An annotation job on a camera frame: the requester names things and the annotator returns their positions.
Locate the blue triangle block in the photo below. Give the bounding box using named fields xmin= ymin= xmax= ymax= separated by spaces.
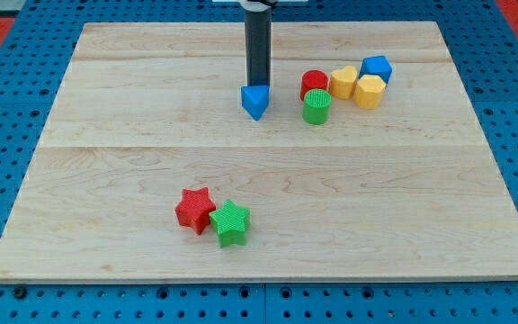
xmin=240 ymin=85 xmax=271 ymax=121

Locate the yellow hexagon block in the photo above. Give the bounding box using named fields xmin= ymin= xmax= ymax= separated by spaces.
xmin=353 ymin=75 xmax=387 ymax=110

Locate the red star block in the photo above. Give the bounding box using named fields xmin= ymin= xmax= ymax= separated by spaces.
xmin=174 ymin=187 xmax=216 ymax=235

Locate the blue pentagon block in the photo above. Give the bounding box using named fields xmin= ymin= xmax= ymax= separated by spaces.
xmin=359 ymin=56 xmax=393 ymax=84

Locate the green cylinder block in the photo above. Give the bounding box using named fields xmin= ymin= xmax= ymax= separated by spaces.
xmin=302 ymin=88 xmax=332 ymax=125

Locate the red cylinder block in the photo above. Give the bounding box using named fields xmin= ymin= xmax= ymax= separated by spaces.
xmin=299 ymin=69 xmax=328 ymax=101

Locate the green star block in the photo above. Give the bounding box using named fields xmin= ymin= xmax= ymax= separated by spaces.
xmin=210 ymin=199 xmax=251 ymax=248

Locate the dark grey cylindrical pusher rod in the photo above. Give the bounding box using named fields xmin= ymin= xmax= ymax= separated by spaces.
xmin=240 ymin=1 xmax=272 ymax=86

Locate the light wooden board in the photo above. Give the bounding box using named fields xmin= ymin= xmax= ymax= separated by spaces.
xmin=0 ymin=22 xmax=518 ymax=284

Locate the yellow heart block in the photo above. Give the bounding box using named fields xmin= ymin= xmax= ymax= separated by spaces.
xmin=328 ymin=66 xmax=358 ymax=100

